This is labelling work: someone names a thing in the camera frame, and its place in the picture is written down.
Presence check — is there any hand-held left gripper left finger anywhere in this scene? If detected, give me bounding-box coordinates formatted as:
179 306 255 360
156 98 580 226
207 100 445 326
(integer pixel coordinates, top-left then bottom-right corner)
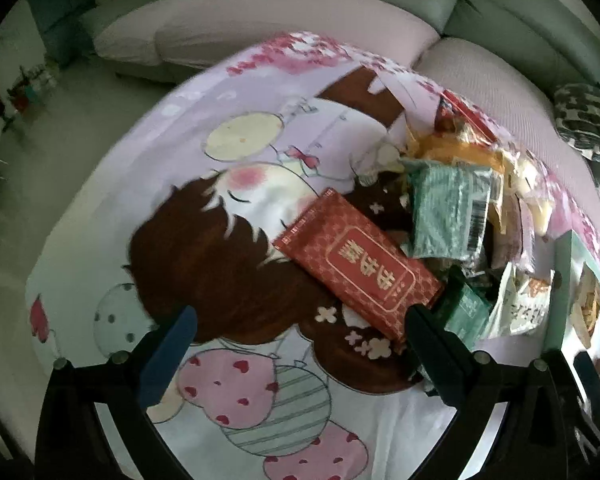
32 304 199 480

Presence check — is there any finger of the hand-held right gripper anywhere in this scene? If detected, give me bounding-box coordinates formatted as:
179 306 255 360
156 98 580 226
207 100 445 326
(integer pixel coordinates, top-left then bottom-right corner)
574 351 600 412

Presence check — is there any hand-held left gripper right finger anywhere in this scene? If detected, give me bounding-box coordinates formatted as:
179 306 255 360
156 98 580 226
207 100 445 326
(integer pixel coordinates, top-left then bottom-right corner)
404 304 576 480

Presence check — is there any dark green snack packet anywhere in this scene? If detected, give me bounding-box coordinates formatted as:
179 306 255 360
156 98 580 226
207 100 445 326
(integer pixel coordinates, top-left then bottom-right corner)
432 265 492 348

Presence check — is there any white packet with brown print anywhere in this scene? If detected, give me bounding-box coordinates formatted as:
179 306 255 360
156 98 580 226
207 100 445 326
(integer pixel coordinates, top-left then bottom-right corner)
490 265 553 338

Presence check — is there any teal cardboard box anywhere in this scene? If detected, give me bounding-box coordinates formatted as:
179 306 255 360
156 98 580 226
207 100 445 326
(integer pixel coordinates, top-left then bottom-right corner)
542 232 600 376

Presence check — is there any red packet with gold label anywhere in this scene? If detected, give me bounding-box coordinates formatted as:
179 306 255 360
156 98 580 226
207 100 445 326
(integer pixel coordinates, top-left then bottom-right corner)
272 187 443 346

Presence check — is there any yellow snack packet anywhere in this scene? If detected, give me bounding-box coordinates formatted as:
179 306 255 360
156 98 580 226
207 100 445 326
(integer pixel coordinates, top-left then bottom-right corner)
415 132 503 171

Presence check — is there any pink packet with barcode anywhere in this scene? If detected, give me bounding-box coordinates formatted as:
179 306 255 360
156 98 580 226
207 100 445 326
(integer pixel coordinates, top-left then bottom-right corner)
492 195 523 267

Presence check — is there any light green snack packet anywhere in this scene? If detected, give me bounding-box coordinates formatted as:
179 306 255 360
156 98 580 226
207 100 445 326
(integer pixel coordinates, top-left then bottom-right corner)
410 165 496 261

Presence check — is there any cartoon printed blanket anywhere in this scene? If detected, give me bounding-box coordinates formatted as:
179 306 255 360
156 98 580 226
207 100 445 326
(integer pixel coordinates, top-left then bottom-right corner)
25 30 600 480

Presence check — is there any bun in clear packet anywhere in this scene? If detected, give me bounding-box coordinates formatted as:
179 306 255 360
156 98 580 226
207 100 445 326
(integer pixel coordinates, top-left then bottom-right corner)
502 147 542 196

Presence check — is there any red chips packet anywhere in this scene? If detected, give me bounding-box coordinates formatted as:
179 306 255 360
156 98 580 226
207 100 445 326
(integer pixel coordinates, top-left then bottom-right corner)
435 92 496 141

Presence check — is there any black and white patterned pillow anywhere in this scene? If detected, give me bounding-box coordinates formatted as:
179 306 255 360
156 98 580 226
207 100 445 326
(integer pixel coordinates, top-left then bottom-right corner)
552 82 600 163

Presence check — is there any grey-green sofa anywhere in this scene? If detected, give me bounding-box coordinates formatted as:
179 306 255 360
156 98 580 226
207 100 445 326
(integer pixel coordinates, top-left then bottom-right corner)
27 0 600 196

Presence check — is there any grey green sofa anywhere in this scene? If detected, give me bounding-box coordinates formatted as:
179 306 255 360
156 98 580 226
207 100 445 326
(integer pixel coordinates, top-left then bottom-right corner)
92 0 600 251

